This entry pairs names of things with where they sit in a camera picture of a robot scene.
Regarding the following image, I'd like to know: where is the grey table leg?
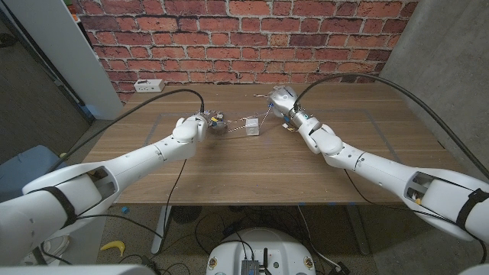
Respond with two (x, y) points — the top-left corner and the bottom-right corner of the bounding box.
(345, 204), (371, 256)

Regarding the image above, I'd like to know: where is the white floor cable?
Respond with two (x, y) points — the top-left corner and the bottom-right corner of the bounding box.
(296, 205), (341, 268)

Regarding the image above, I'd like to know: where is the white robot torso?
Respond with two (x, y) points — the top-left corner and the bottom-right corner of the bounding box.
(205, 228), (317, 275)

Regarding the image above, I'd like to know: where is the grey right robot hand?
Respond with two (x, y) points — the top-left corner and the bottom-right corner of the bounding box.
(267, 85), (310, 127)

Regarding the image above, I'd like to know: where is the white table leg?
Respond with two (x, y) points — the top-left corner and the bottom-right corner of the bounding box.
(151, 205), (173, 255)

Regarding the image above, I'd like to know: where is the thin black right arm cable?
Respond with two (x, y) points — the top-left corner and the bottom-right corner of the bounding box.
(343, 168), (488, 264)

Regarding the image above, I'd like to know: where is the grey electronics box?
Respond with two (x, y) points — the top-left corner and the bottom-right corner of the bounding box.
(240, 258), (261, 275)

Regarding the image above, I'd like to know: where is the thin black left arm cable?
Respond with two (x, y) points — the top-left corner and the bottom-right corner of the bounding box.
(74, 158), (188, 241)

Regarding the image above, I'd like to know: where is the white right shoulder shell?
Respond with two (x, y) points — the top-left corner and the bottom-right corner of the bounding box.
(458, 263), (489, 275)

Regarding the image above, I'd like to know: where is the black floor plug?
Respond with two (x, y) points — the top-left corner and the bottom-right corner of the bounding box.
(331, 261), (351, 275)

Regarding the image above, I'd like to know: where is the red brick print backdrop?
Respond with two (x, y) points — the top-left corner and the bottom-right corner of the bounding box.
(70, 0), (419, 105)

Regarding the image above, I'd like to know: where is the white power strip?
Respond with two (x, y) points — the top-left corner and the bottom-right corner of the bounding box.
(133, 79), (166, 94)

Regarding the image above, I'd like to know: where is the black floor cable tangle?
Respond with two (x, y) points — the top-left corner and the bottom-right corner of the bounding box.
(167, 205), (345, 268)

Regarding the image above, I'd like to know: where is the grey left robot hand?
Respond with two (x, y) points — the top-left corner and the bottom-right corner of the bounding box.
(193, 109), (229, 135)

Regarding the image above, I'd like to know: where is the grey perforated wall panel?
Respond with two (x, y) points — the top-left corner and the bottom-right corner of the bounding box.
(0, 7), (96, 165)

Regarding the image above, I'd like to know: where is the yellow toy banana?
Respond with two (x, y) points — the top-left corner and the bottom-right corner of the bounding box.
(99, 240), (126, 257)

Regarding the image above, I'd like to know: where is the white pillar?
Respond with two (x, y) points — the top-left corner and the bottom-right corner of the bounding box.
(3, 0), (124, 121)

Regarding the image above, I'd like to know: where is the grey floor plate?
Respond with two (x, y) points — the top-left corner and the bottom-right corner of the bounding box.
(57, 217), (107, 267)

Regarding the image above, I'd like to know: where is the small white box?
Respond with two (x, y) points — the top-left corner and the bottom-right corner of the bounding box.
(244, 118), (261, 137)

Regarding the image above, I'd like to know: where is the white sneaker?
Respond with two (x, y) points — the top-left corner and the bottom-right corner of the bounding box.
(21, 235), (70, 267)

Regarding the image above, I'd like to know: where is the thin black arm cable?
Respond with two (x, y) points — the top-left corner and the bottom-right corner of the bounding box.
(343, 168), (488, 264)
(74, 158), (188, 241)

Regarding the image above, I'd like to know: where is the white left shoulder shell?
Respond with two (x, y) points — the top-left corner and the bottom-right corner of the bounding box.
(0, 263), (157, 275)

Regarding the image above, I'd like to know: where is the blue plastic bin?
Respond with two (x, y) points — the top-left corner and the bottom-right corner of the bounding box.
(0, 144), (66, 203)

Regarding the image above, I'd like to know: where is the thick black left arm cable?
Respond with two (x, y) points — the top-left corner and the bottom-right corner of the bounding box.
(47, 89), (206, 173)

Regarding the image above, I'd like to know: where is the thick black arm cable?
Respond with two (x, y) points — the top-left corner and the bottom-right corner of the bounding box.
(47, 89), (206, 173)
(292, 73), (489, 180)

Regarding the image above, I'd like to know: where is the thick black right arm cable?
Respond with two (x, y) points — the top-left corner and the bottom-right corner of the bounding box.
(292, 73), (489, 180)

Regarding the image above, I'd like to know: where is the black round floor disc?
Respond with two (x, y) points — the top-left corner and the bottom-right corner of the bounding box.
(170, 205), (202, 225)

